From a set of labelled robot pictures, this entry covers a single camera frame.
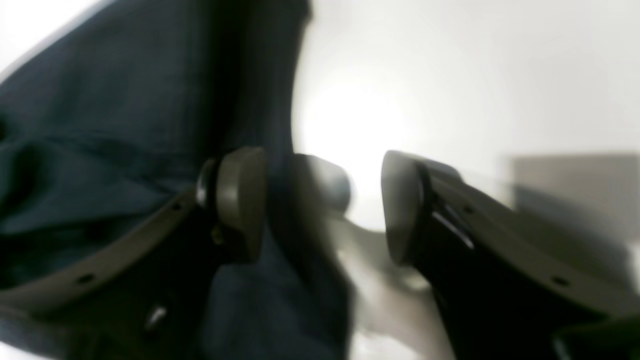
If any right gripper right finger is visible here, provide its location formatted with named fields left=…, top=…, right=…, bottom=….
left=381, top=150, right=639, bottom=360

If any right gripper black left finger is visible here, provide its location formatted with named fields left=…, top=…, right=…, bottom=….
left=0, top=146, right=267, bottom=360

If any black T-shirt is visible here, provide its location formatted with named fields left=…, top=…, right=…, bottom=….
left=1, top=0, right=350, bottom=360

